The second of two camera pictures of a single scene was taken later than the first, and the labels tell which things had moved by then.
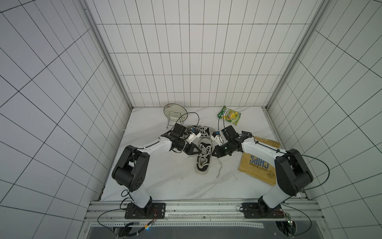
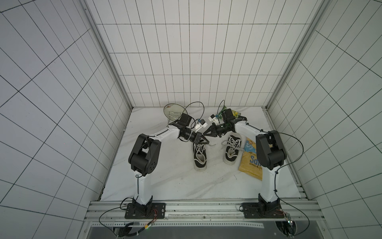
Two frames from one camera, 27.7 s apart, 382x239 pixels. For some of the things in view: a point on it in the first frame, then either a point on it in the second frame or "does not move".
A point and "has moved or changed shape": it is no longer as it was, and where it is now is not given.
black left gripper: x=191 y=147 to x=197 y=138
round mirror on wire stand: x=175 y=112 does not move
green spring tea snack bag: x=229 y=115 does not move
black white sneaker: x=205 y=146 has moved or changed shape
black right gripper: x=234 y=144 to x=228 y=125
